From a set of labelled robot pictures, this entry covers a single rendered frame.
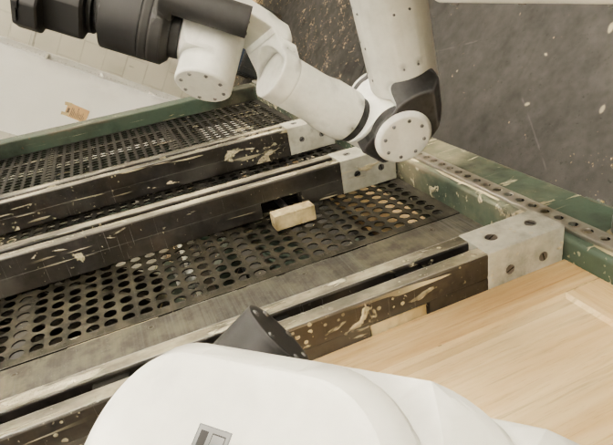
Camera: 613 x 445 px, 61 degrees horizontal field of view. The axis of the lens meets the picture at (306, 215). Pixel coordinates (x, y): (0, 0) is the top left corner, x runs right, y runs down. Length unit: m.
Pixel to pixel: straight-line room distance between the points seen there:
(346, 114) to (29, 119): 3.68
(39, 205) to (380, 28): 0.87
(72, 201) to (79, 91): 2.96
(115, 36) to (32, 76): 3.58
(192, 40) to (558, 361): 0.52
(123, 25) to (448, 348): 0.50
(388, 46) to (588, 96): 1.43
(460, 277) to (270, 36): 0.38
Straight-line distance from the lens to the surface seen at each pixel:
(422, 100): 0.68
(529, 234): 0.74
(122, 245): 0.98
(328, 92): 0.67
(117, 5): 0.61
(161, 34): 0.61
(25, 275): 1.00
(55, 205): 1.27
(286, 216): 0.94
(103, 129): 1.95
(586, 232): 0.80
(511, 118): 2.20
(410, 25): 0.65
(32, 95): 4.21
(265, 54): 0.69
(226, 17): 0.58
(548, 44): 2.24
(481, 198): 0.90
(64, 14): 0.63
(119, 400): 0.17
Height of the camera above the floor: 1.54
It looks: 28 degrees down
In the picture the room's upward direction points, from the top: 75 degrees counter-clockwise
